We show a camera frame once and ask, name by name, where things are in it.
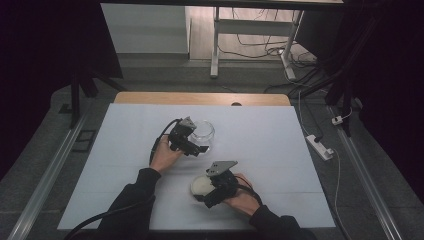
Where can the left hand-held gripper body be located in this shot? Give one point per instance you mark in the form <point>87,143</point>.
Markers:
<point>180,138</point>

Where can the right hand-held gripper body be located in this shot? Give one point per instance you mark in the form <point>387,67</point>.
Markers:
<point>225,186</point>

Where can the white round lid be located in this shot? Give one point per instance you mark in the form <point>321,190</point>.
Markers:
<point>201,186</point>

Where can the clear glass bowl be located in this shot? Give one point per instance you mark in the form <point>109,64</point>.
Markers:
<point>205,131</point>

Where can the person's right hand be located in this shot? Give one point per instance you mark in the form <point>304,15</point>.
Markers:
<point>245,200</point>

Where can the person's left hand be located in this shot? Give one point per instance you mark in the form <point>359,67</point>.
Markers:
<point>161,156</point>

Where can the wooden table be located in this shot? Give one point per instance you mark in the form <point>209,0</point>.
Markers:
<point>200,99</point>

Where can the white table mat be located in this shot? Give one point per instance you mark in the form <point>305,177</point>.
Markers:
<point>266,150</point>

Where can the white power strip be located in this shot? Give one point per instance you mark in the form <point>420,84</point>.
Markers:
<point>316,145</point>

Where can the black metal stand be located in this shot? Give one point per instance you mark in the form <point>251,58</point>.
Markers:
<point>346,96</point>
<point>75,100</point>

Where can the small white adapter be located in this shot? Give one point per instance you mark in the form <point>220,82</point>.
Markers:
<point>337,120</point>

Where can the black curtain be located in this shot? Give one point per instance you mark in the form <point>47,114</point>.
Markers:
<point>396,83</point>
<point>40,66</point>

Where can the white desk frame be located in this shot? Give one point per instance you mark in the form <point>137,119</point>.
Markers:
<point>253,27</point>

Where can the aluminium floor rail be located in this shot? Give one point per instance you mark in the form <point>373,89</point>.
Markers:
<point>370,186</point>
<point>46,180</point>

